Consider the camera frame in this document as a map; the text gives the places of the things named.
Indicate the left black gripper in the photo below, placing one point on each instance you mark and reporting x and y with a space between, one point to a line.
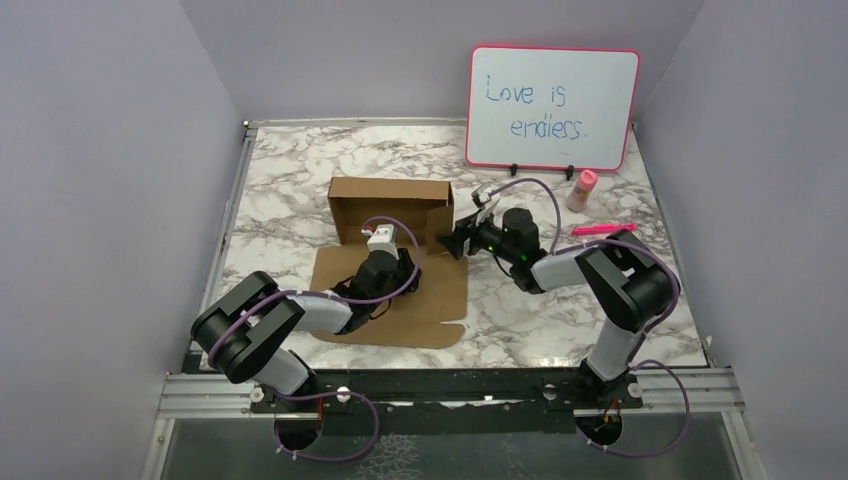
405 266

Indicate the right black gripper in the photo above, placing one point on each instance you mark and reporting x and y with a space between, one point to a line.
453 241

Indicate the pink capped small bottle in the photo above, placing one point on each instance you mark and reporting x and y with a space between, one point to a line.
584 185

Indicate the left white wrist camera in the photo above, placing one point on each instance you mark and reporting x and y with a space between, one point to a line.
381 238

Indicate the brown cardboard box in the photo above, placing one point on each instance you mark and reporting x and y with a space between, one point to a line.
420 210

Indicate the pink framed whiteboard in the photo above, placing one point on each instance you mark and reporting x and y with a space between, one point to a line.
550 108

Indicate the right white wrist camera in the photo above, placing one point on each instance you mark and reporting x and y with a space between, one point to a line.
485 198

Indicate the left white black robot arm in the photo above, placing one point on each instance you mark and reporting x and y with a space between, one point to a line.
242 333

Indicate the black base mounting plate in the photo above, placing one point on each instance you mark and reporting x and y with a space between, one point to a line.
444 401

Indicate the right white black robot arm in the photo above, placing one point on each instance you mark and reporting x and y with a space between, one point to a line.
633 287

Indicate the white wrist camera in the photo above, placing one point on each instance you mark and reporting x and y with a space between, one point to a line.
381 238
485 198

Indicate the pink marker pen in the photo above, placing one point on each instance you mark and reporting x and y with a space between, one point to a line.
602 229

